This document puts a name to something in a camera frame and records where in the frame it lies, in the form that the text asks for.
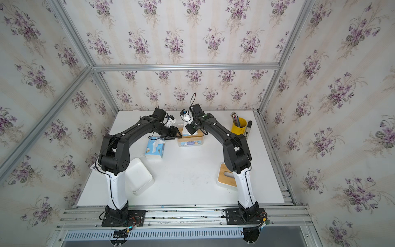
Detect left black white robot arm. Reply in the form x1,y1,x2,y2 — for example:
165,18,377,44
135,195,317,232
96,108,182,220

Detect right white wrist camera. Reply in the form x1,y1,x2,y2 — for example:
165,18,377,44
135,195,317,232
180,109,192,122

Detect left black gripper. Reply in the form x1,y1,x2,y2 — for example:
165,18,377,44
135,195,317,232
153,125,183,141

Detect clear plastic tissue box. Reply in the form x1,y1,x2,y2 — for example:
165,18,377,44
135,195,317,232
177,125,204,147

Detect yellow pen cup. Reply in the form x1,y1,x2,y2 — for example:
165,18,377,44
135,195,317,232
231,117,247,135

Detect blue tissue paper pack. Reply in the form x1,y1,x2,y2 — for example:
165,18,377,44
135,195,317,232
182,122,191,136

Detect white plastic box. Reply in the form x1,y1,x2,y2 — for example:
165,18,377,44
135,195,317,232
125,158,155,196

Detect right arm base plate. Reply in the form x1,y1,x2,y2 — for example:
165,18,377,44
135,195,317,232
222,208,267,225

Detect pencils in cup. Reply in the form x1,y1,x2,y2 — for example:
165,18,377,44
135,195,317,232
231,112,241,128

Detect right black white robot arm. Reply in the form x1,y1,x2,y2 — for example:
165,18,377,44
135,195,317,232
186,104,259,222

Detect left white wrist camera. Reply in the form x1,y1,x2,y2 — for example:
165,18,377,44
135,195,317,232
165,115,177,127

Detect black marker pen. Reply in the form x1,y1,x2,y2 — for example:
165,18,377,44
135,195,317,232
244,120,253,139

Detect bamboo tissue box lid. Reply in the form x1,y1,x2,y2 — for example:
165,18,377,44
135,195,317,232
178,126,204,139

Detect white bamboo-lid tissue box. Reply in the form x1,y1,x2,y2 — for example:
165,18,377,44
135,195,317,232
217,163,237,190

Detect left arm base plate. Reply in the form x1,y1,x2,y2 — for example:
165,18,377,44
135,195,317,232
100,210,147,227

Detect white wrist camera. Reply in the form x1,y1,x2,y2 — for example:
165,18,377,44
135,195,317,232
165,115,177,127
180,109,192,122

